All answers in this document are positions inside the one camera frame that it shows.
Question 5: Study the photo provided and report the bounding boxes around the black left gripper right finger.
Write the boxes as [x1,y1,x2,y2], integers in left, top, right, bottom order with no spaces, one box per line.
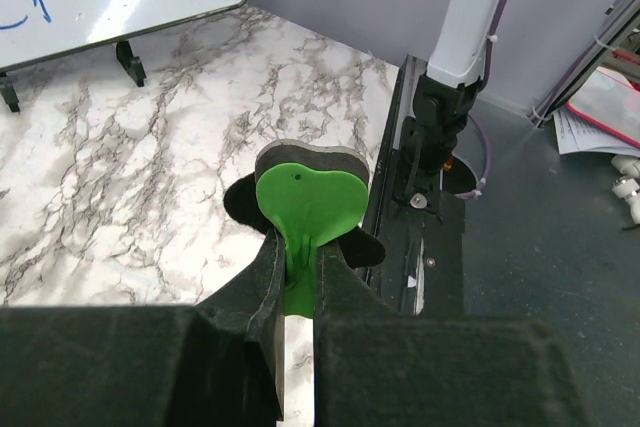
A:
[314,243,593,426]

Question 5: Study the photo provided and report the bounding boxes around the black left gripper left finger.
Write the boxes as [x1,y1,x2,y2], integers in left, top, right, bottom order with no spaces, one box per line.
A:
[1,232,285,426]

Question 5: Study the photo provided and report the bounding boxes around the green black whiteboard eraser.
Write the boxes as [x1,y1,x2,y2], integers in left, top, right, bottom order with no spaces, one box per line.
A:
[223,139,386,319]

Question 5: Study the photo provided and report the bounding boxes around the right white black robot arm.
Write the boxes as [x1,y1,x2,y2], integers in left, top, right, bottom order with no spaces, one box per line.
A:
[394,0,507,207]

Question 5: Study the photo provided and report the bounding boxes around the black whiteboard stand foot right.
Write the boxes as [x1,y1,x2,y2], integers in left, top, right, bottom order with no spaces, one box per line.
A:
[115,40,146,87]

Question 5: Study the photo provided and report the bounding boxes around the black whiteboard stand foot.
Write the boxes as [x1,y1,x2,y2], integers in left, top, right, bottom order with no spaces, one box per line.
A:
[115,40,146,87]
[0,72,20,113]

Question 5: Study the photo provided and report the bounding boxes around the black whiteboard stand foot left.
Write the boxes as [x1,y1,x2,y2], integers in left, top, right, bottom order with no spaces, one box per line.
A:
[0,72,20,113]

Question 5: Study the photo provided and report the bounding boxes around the white plastic fittings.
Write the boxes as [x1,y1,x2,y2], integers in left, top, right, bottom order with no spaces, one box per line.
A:
[611,155,639,228]

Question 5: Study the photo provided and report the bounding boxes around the pink edged tablet and papers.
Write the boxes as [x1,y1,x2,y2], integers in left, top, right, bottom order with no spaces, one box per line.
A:
[553,67,639,157]

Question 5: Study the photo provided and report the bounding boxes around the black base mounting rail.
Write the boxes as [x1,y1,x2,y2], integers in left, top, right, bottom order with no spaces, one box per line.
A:
[362,55,465,319]

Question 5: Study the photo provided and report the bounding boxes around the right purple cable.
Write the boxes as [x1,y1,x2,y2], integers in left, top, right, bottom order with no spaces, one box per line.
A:
[452,0,640,201]

